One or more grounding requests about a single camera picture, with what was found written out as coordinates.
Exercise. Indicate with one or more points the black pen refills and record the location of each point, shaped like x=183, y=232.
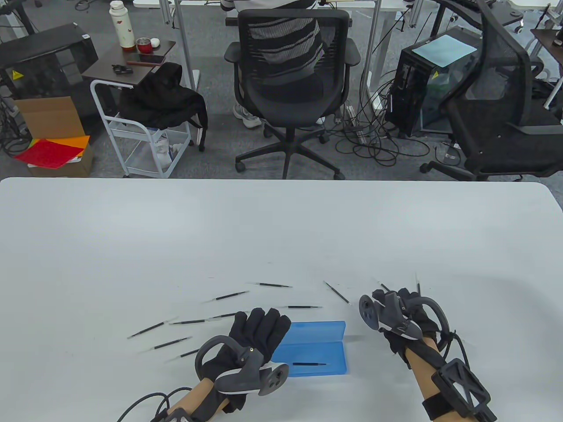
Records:
x=275, y=285

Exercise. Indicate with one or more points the person's right forearm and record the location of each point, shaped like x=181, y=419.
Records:
x=422, y=378

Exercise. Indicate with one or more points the white plastic bag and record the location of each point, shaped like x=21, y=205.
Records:
x=165, y=149

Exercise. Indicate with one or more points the black desk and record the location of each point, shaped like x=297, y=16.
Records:
x=506, y=17

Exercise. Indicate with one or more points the person's left hand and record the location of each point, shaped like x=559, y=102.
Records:
x=259, y=334

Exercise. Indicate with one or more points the white office desk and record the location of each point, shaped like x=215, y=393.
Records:
x=391, y=4

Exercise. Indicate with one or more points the red mug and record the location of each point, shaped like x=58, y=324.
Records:
x=144, y=47

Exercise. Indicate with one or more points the single black pen refill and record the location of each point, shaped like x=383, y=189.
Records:
x=336, y=292
x=385, y=286
x=308, y=364
x=418, y=289
x=303, y=307

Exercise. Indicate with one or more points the brown cardboard box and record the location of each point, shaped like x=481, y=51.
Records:
x=48, y=116

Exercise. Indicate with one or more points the dark smartphone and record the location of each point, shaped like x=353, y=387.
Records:
x=151, y=58

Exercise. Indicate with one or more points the brown desk with white leg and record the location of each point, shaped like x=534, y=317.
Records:
x=550, y=41

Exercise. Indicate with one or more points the red paper sheet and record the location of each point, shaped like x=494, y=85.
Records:
x=48, y=154

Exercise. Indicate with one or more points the white power strip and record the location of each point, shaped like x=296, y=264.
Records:
x=352, y=115

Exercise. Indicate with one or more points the black jacket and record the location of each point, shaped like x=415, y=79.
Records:
x=162, y=96

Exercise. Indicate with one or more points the red pen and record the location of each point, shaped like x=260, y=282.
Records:
x=143, y=63

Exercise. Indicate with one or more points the person's right hand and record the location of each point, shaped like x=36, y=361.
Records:
x=396, y=345

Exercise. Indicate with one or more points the white rolling cart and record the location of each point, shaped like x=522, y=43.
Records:
x=127, y=130

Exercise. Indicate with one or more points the black mesh office chair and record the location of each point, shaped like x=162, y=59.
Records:
x=290, y=101

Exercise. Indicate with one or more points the blue translucent stationery box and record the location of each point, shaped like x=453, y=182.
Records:
x=316, y=351

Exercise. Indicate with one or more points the dark wooden side table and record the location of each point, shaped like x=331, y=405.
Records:
x=102, y=69

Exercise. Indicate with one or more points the white thermos bottle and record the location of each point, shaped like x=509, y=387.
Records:
x=122, y=26

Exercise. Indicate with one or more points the person's left forearm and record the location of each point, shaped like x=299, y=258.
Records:
x=193, y=395

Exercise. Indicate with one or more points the black office chair with headrest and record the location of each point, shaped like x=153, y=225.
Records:
x=519, y=145

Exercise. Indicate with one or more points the orange paper sheet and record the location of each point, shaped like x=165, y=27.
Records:
x=81, y=140

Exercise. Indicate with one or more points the black clip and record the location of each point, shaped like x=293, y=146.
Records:
x=121, y=69

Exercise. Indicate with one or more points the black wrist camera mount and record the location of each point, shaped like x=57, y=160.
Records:
x=462, y=385
x=176, y=415

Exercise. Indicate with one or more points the black grey tracking controller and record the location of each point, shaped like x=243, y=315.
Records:
x=239, y=380
x=368, y=312

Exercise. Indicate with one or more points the black computer tower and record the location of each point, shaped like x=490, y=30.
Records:
x=407, y=88

